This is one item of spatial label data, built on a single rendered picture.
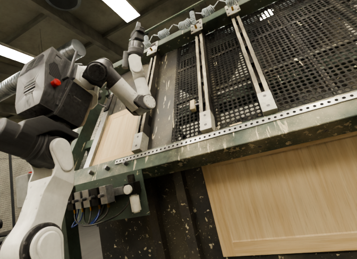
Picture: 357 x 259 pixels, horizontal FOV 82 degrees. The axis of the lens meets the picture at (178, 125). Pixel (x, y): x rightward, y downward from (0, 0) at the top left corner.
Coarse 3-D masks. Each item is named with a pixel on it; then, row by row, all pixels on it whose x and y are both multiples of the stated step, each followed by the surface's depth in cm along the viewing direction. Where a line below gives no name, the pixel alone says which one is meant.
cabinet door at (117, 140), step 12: (108, 120) 163; (120, 120) 155; (132, 120) 148; (108, 132) 153; (120, 132) 146; (132, 132) 139; (108, 144) 144; (120, 144) 137; (96, 156) 142; (108, 156) 136; (120, 156) 129
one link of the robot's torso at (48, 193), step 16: (64, 144) 86; (64, 160) 84; (32, 176) 86; (48, 176) 91; (64, 176) 83; (32, 192) 79; (48, 192) 78; (64, 192) 83; (32, 208) 74; (48, 208) 76; (64, 208) 82; (16, 224) 74; (32, 224) 70; (48, 224) 73; (16, 240) 67; (0, 256) 68; (16, 256) 64
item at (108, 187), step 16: (112, 176) 117; (128, 176) 106; (80, 192) 112; (96, 192) 107; (112, 192) 108; (128, 192) 101; (144, 192) 107; (80, 208) 111; (96, 208) 119; (112, 208) 115; (128, 208) 110; (144, 208) 106; (80, 224) 107; (96, 224) 102
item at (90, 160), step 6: (114, 96) 182; (114, 102) 179; (108, 114) 168; (102, 120) 164; (102, 126) 158; (102, 132) 155; (96, 138) 152; (96, 144) 147; (90, 150) 146; (96, 150) 145; (90, 156) 141; (90, 162) 137
